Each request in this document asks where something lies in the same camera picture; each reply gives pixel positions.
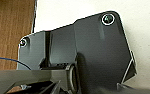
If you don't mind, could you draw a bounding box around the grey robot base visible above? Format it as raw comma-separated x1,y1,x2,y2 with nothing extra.
16,10,139,94

